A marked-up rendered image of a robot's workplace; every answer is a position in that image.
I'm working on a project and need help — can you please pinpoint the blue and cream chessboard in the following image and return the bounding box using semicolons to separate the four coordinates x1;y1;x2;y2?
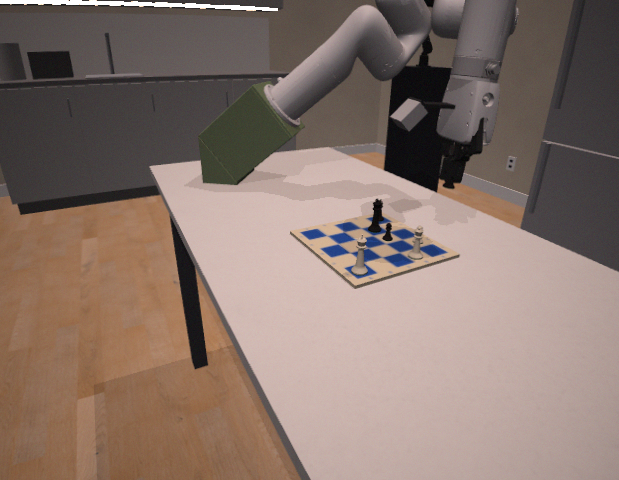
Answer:
290;212;460;289

